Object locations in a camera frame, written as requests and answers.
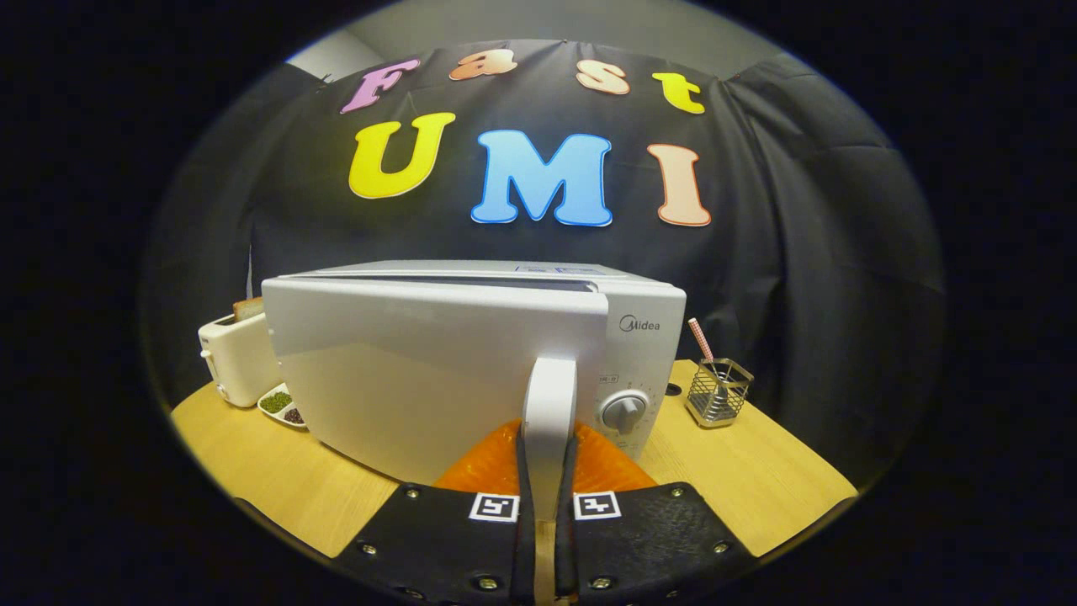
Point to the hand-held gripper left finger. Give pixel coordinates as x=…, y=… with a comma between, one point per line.
x=526, y=555

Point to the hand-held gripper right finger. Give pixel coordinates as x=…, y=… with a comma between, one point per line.
x=565, y=555

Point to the white microwave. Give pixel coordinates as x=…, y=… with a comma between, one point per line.
x=404, y=379

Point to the white divided dish with beans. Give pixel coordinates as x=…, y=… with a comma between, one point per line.
x=278, y=404

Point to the white toaster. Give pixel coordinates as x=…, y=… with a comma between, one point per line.
x=240, y=362

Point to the toasted bread slice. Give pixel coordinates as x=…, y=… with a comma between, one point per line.
x=248, y=309

